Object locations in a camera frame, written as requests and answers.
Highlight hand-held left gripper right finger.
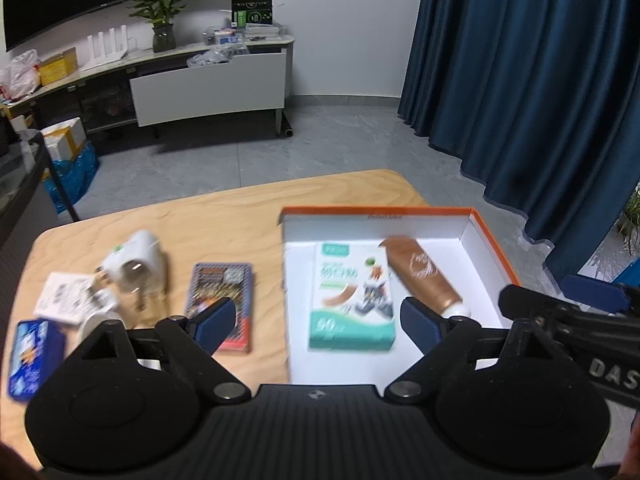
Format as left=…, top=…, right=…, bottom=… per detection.
left=382, top=297, right=576, bottom=403

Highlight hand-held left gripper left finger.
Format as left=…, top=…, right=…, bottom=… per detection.
left=65, top=297, right=251, bottom=406

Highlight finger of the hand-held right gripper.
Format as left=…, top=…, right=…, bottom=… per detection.
left=498, top=284, right=601, bottom=331
left=560, top=274, right=640, bottom=317

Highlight orange and white cardboard box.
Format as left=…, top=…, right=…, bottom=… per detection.
left=277, top=205, right=523, bottom=386

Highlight white power adapter box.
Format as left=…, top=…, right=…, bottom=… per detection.
left=34, top=272, right=101, bottom=325

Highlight colourful card pack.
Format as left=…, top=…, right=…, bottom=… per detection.
left=184, top=261, right=253, bottom=355

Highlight brown squeeze tube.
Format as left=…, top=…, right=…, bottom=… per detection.
left=377, top=236, right=473, bottom=318

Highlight teal and white bandage box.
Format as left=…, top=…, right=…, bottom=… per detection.
left=307, top=241, right=400, bottom=353

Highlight thin leafy floor plant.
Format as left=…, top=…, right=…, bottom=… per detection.
left=617, top=190, right=640, bottom=261

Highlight white plug adapter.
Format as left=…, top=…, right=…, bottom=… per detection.
left=100, top=230, right=168, bottom=311

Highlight white charger with clear cap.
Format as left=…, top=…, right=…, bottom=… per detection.
left=77, top=270, right=166, bottom=343

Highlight blue snack packet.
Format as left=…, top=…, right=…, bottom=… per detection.
left=7, top=319, right=67, bottom=403

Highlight blue plastic bag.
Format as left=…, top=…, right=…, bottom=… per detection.
left=42, top=140, right=101, bottom=216

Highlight dark blue curtain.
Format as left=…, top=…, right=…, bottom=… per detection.
left=397, top=0, right=640, bottom=281

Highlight black glass side table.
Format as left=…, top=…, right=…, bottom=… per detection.
left=0, top=130, right=82, bottom=281

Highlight white and black television cabinet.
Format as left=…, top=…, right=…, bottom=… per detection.
left=0, top=35, right=296, bottom=146

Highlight white and yellow cardboard box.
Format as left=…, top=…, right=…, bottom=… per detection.
left=40, top=116, right=88, bottom=161

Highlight clear plastic bags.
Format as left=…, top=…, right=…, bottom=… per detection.
left=187, top=45, right=249, bottom=68

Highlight white router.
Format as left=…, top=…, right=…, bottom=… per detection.
left=80, top=27, right=132, bottom=72

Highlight stack of books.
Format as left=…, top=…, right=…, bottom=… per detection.
left=245, top=22, right=293, bottom=42

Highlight green and black box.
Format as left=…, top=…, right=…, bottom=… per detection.
left=231, top=0, right=274, bottom=28

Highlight white plastic bag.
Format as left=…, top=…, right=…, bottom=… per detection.
left=0, top=49, right=42, bottom=101

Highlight potted green plant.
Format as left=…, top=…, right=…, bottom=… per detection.
left=125, top=0, right=188, bottom=54

